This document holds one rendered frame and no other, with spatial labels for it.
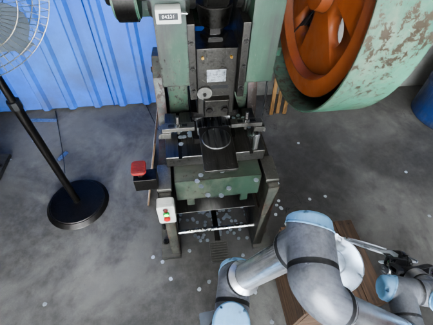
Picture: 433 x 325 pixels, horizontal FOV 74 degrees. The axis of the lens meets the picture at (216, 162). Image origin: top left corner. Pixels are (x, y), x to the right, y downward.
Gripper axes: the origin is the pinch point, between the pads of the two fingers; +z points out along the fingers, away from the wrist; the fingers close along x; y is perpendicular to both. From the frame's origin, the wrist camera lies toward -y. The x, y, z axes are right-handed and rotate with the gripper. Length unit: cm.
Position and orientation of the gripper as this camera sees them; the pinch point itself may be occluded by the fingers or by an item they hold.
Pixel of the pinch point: (389, 255)
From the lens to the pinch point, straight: 138.8
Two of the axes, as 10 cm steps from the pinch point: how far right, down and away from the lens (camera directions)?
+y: -9.9, -1.2, 0.6
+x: -1.1, 9.9, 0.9
